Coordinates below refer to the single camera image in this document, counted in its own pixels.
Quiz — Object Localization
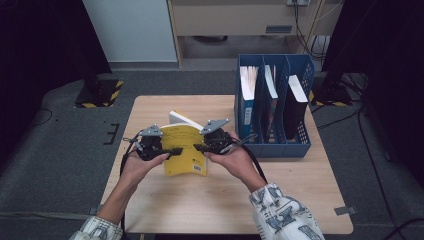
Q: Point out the blue file rack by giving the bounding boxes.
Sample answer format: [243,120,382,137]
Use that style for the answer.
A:
[234,53,316,159]

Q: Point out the thin black floor cable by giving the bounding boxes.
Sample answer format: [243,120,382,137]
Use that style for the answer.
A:
[26,108,54,129]

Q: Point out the blue spine book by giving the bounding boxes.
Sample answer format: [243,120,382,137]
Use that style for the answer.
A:
[238,65,260,125]

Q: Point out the beige wooden desk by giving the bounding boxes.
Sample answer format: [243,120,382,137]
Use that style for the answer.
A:
[166,0,344,69]

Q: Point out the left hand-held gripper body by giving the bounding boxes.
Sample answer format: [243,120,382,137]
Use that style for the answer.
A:
[134,124,164,162]

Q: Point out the person's right hand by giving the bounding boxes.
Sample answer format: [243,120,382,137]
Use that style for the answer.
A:
[203,132,258,179]

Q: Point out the long black floor cable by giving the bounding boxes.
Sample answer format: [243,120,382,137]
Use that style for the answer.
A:
[358,109,398,240]

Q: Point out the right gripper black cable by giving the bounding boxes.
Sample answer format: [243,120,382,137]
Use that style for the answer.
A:
[233,134,269,185]

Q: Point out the hanging cable bundle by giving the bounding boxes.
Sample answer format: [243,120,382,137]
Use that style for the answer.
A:
[293,0,331,63]

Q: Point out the blue cover book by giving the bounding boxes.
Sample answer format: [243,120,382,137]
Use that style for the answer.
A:
[262,64,280,143]

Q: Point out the person's left hand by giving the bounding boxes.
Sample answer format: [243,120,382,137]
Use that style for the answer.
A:
[120,151,170,188]

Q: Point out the striped black stand base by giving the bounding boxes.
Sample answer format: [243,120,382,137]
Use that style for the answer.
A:
[309,71,354,107]
[73,78,124,109]

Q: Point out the black book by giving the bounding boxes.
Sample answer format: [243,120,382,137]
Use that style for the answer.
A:
[283,74,309,141]

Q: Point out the yellow book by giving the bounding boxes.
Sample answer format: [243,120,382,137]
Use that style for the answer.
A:
[160,109,209,178]

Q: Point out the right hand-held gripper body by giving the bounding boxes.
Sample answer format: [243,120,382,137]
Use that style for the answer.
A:
[199,118,234,155]

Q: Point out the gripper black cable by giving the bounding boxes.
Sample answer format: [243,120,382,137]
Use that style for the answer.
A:
[233,134,269,185]
[118,131,145,178]

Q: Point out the white cabinet panel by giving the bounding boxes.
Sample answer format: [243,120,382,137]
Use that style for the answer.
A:
[82,0,178,63]

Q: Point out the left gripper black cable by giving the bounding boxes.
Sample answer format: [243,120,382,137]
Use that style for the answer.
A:
[118,131,145,178]

